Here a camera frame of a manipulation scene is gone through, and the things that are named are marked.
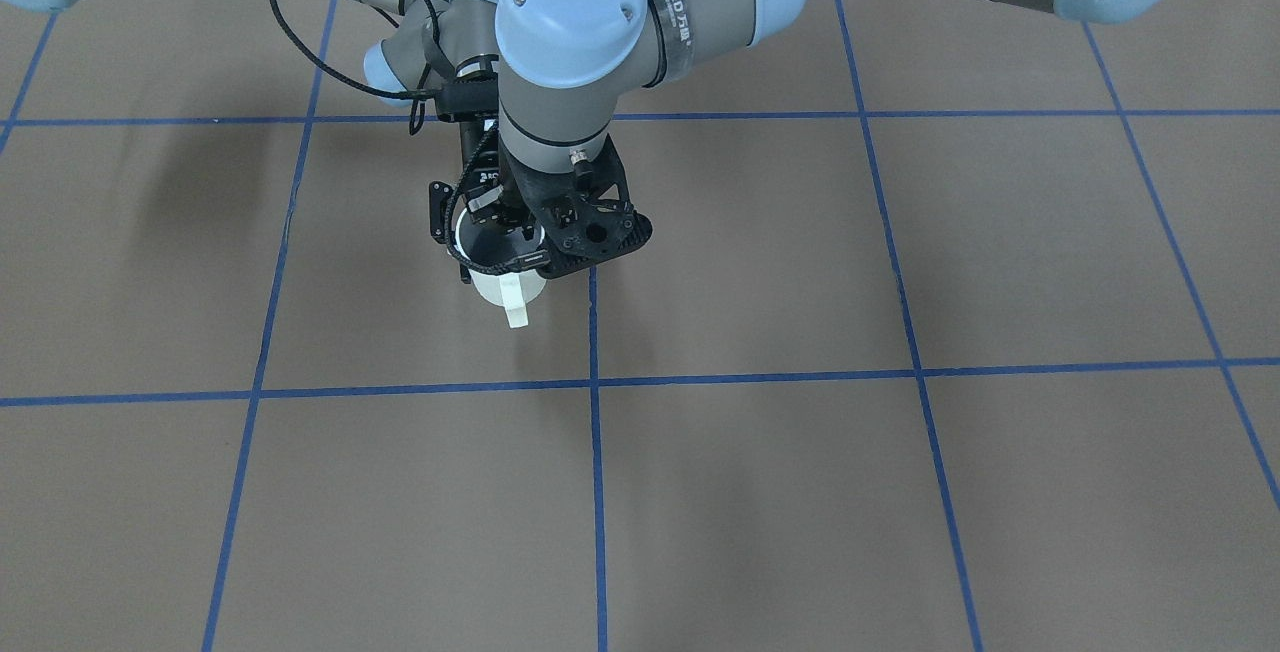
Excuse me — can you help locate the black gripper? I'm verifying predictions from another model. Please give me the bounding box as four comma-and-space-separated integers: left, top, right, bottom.
429, 81, 521, 243

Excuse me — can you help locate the white ribbed mug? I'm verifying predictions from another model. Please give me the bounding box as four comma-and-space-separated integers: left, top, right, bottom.
452, 204, 549, 329

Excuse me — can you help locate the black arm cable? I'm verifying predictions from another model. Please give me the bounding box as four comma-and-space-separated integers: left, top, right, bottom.
444, 117, 549, 275
268, 0, 471, 133

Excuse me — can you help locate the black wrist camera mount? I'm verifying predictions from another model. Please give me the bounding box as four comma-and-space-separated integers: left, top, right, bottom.
500, 136, 653, 279

